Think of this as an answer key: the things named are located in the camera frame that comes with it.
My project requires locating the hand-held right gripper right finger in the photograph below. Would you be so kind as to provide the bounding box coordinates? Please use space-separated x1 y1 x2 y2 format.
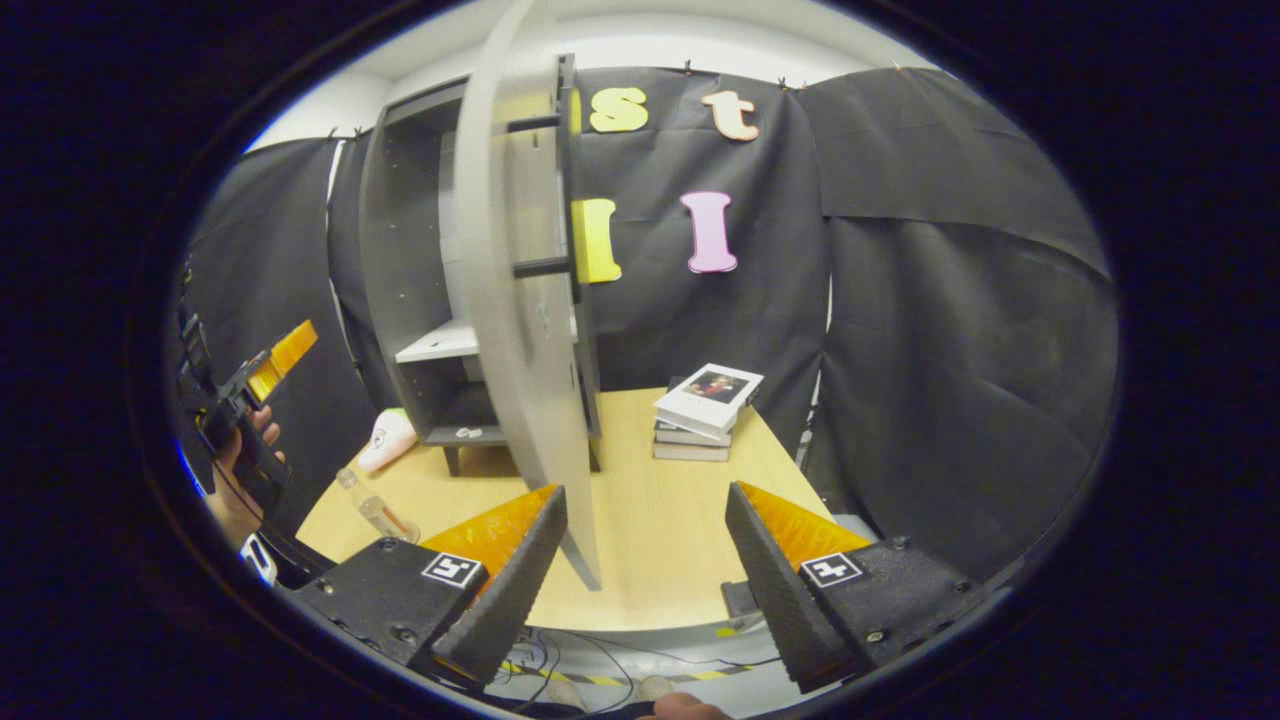
725 480 1011 696

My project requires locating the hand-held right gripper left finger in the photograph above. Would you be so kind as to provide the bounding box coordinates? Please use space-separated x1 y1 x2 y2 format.
292 485 569 691

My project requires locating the grey cabinet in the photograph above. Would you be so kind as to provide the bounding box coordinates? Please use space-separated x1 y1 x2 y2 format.
358 75 601 476

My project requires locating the clear glass bottle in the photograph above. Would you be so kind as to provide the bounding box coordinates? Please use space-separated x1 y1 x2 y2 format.
335 467 422 547

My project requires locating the pink and white toy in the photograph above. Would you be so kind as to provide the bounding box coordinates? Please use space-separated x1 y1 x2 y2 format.
357 407 420 474

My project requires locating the grey book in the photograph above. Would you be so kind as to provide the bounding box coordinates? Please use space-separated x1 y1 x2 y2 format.
655 420 733 448
652 438 732 463

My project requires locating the white book with portrait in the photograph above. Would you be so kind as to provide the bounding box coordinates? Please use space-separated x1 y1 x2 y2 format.
654 362 765 442

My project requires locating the black backdrop cloth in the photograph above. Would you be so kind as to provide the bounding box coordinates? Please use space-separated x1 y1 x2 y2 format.
185 65 1121 581

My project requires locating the black door handle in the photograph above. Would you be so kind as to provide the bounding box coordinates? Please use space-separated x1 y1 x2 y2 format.
505 113 583 281

